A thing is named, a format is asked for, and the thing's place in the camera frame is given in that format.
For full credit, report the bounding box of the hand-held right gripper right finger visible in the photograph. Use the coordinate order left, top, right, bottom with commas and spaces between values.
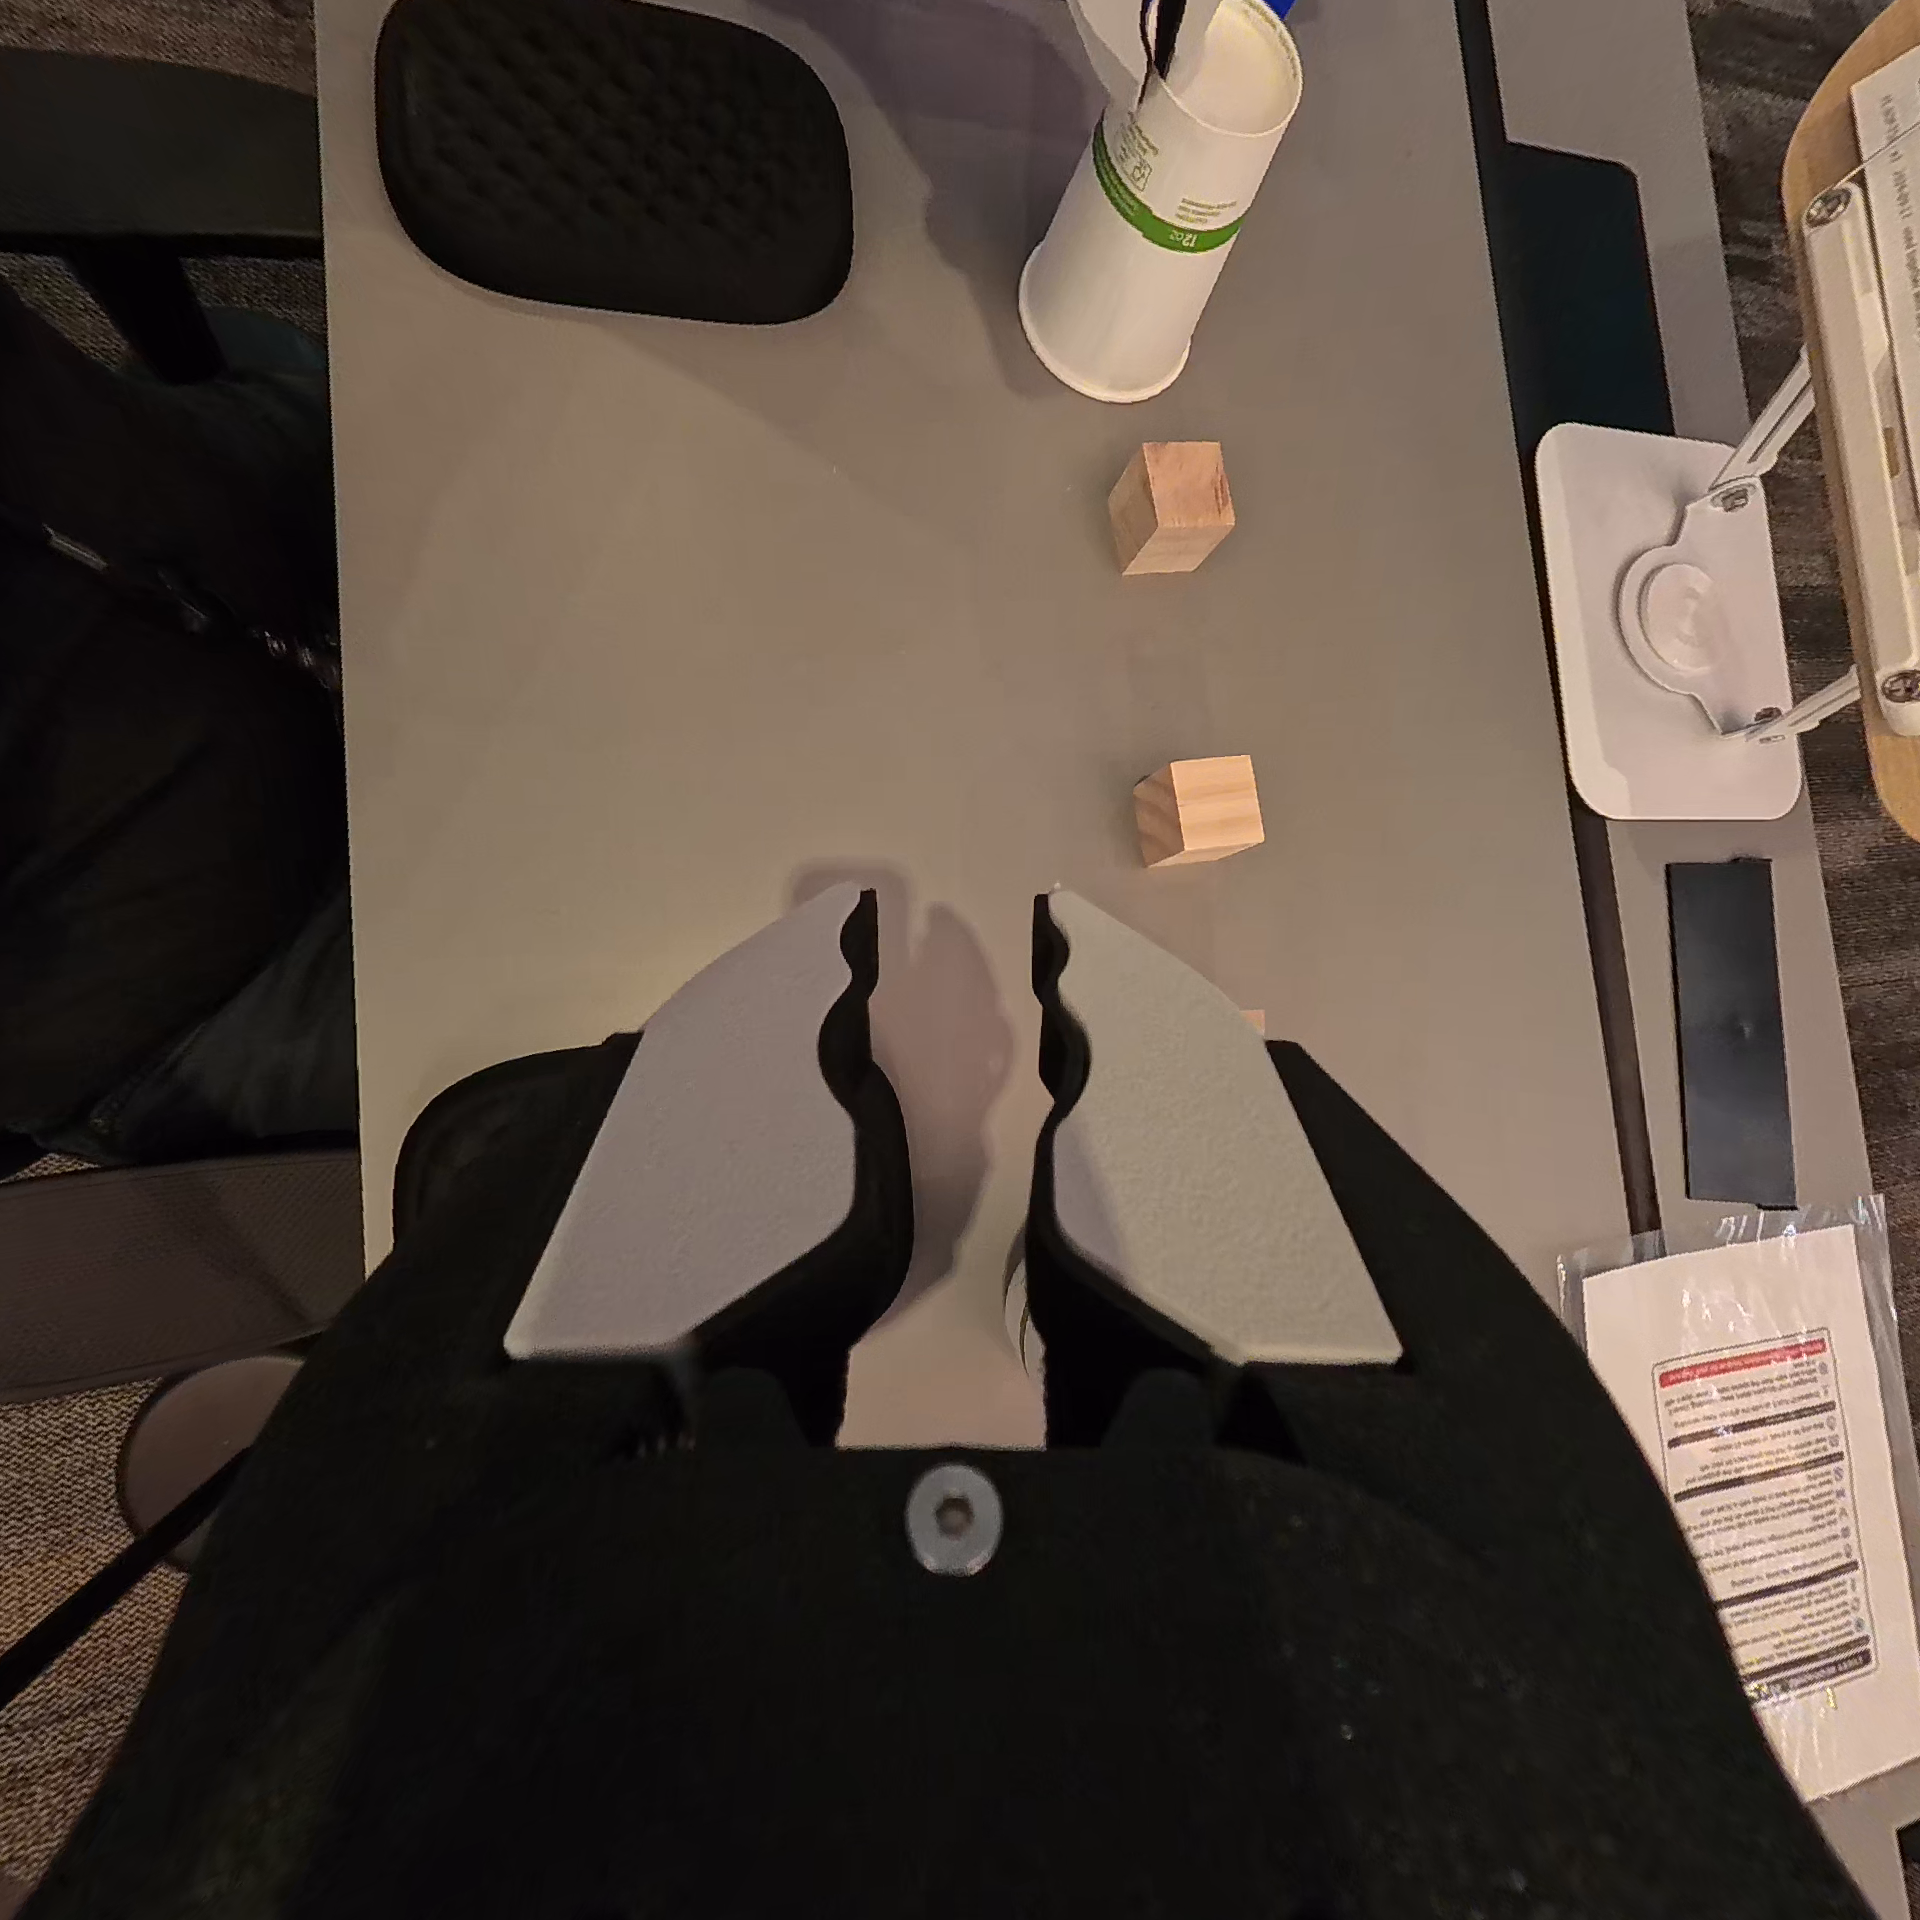
1028, 884, 1406, 1370

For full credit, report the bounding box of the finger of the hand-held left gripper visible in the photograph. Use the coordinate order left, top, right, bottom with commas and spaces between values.
1069, 0, 1153, 106
1136, 0, 1205, 110

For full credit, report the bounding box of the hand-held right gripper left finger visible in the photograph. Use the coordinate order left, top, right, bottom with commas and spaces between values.
504, 882, 916, 1366

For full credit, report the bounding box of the paper sheet in plastic sleeve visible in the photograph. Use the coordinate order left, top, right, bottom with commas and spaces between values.
1556, 1195, 1905, 1800

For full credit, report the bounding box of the black wrist rest pad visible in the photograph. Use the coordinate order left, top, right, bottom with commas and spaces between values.
374, 0, 856, 325

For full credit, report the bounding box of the black flat strip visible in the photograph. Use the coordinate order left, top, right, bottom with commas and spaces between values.
1669, 858, 1798, 1208

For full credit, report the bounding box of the instruction sheet on stand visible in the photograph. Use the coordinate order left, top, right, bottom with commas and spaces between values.
1534, 0, 1920, 842

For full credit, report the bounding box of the printed instruction sheet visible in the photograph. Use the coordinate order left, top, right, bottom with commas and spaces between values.
1852, 30, 1920, 362

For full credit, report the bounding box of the black cable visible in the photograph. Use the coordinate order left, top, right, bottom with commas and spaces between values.
0, 1500, 203, 1706

